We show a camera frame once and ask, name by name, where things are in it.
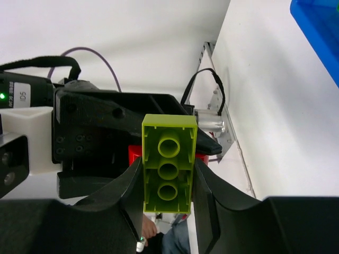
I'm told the small red lego piece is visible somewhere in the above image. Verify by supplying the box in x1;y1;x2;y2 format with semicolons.
128;145;194;171

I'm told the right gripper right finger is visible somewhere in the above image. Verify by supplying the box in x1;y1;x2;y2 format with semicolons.
193;159;338;253

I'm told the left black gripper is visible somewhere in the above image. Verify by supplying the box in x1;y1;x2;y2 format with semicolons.
51;89;222;199

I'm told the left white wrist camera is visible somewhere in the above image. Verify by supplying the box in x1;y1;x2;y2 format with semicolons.
1;106;61;198

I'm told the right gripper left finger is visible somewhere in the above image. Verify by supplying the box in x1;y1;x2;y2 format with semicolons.
1;158;144;253

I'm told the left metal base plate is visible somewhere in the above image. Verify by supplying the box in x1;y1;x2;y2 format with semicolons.
183;41;256;197

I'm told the blue compartment tray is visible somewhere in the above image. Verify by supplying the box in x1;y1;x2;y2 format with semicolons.
290;0;338;85

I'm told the yellow long lego brick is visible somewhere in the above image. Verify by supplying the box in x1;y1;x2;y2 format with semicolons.
141;114;198;214

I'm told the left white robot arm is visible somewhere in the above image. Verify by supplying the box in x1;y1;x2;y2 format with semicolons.
1;56;193;199

